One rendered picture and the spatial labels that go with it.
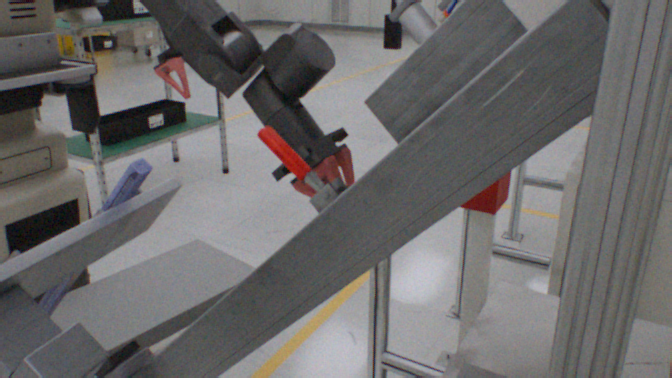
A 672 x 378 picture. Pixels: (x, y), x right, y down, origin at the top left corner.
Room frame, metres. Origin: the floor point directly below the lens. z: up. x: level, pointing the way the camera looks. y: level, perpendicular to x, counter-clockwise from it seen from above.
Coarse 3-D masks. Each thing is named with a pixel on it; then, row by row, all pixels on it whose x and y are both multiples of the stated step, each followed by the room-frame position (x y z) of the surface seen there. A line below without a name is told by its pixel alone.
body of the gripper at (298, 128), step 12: (288, 108) 0.68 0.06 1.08; (300, 108) 0.69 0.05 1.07; (276, 120) 0.67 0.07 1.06; (288, 120) 0.67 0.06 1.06; (300, 120) 0.67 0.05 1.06; (312, 120) 0.69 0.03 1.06; (276, 132) 0.67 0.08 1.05; (288, 132) 0.67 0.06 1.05; (300, 132) 0.67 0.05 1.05; (312, 132) 0.67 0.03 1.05; (336, 132) 0.69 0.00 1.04; (288, 144) 0.66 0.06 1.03; (300, 144) 0.66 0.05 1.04; (312, 144) 0.64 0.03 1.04; (300, 156) 0.63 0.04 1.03; (276, 168) 0.65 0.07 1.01; (276, 180) 0.65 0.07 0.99
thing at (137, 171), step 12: (132, 168) 0.39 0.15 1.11; (144, 168) 0.39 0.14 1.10; (120, 180) 0.39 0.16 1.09; (132, 180) 0.39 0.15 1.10; (144, 180) 0.40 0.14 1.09; (120, 192) 0.39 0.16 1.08; (132, 192) 0.40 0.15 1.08; (108, 204) 0.40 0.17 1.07; (72, 276) 0.43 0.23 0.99; (60, 288) 0.43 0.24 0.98; (48, 300) 0.44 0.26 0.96; (60, 300) 0.45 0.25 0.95; (48, 312) 0.44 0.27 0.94
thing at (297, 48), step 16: (288, 32) 0.66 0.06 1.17; (304, 32) 0.68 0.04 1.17; (272, 48) 0.67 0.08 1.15; (288, 48) 0.66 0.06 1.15; (304, 48) 0.66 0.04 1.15; (320, 48) 0.68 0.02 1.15; (208, 64) 0.68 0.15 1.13; (224, 64) 0.68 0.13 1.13; (256, 64) 0.68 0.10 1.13; (272, 64) 0.68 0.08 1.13; (288, 64) 0.66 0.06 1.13; (304, 64) 0.65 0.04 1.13; (320, 64) 0.66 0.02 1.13; (208, 80) 0.69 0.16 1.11; (224, 80) 0.68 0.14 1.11; (240, 80) 0.67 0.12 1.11; (288, 80) 0.66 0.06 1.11; (304, 80) 0.66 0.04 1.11; (320, 80) 0.68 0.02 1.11
